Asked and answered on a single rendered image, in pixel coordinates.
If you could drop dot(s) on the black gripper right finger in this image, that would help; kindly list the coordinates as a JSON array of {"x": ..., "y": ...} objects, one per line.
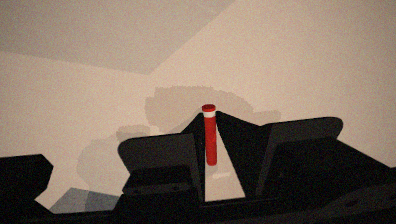
[{"x": 251, "y": 147}]

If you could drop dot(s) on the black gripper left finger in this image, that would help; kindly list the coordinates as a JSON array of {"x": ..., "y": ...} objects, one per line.
[{"x": 184, "y": 148}]

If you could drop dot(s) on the red peg with white band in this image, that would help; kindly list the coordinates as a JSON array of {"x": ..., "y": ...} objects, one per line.
[{"x": 209, "y": 112}]

